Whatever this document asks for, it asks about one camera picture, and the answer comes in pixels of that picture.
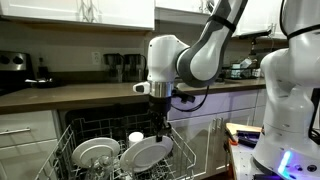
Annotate silver toaster oven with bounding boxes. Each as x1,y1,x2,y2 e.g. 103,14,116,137
0,51,35,93

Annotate wire dishwasher rack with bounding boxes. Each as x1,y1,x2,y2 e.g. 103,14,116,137
35,111,196,180

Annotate white drawer front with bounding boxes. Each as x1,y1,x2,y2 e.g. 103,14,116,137
0,111,57,147

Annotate white plate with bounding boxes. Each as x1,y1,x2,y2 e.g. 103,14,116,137
71,137,120,168
120,136,173,172

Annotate dish drying rack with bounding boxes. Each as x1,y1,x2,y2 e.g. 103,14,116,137
220,58,261,80

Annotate white mug in rack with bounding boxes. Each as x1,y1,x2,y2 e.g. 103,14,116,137
128,132,144,146

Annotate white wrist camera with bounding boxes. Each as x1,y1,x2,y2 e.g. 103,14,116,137
133,81,150,94

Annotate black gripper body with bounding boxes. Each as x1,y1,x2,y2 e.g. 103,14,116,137
149,96,171,130

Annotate black frying pan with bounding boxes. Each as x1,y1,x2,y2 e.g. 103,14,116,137
25,78,62,89

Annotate clear glass in rack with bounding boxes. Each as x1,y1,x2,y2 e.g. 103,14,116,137
85,156,113,180

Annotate white upper cabinet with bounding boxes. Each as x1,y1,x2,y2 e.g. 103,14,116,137
0,0,155,30

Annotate wall outlet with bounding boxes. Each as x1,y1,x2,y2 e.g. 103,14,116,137
91,52,101,65

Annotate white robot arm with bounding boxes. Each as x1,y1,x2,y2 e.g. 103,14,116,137
147,0,320,180

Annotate orange handled tool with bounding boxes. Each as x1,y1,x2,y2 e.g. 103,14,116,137
225,128,238,146

